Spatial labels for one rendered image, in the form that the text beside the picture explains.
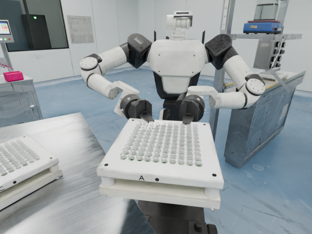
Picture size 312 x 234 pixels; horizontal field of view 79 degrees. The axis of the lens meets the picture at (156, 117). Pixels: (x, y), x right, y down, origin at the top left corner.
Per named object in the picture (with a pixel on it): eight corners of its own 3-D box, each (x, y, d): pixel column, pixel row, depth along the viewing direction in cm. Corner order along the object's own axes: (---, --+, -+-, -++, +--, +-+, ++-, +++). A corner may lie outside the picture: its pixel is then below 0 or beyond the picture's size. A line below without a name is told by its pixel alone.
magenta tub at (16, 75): (7, 82, 206) (5, 74, 202) (4, 80, 213) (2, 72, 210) (24, 79, 217) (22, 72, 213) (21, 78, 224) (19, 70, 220)
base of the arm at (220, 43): (210, 74, 103) (204, 56, 107) (234, 66, 100) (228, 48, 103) (207, 58, 89) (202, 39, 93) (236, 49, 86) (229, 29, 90)
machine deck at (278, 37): (274, 41, 125) (276, 34, 124) (223, 39, 151) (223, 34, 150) (301, 38, 163) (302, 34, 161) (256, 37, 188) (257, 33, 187)
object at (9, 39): (2, 77, 229) (-17, 19, 203) (0, 75, 235) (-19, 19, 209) (24, 74, 244) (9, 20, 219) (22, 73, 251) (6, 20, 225)
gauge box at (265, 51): (267, 70, 133) (275, 39, 125) (252, 68, 140) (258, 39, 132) (278, 66, 146) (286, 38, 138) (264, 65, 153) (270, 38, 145)
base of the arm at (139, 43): (122, 64, 106) (130, 50, 111) (144, 73, 106) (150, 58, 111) (122, 44, 92) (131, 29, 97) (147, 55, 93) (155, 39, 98)
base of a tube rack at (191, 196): (100, 195, 40) (98, 186, 39) (130, 137, 62) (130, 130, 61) (219, 209, 37) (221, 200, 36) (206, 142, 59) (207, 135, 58)
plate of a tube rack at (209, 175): (96, 177, 38) (95, 169, 37) (129, 123, 60) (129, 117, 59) (223, 190, 35) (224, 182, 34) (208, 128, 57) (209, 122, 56)
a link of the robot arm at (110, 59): (72, 57, 86) (114, 39, 95) (81, 79, 97) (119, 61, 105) (83, 69, 81) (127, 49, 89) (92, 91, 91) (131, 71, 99)
